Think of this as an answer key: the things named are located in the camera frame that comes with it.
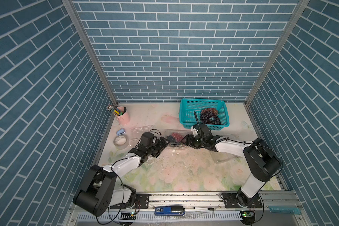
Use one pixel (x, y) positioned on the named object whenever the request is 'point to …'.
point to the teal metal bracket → (285, 209)
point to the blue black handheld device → (169, 210)
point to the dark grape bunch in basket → (210, 116)
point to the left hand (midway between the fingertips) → (171, 145)
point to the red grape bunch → (178, 138)
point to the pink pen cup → (122, 115)
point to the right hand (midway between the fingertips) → (184, 142)
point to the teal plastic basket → (188, 106)
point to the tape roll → (121, 141)
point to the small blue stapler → (120, 131)
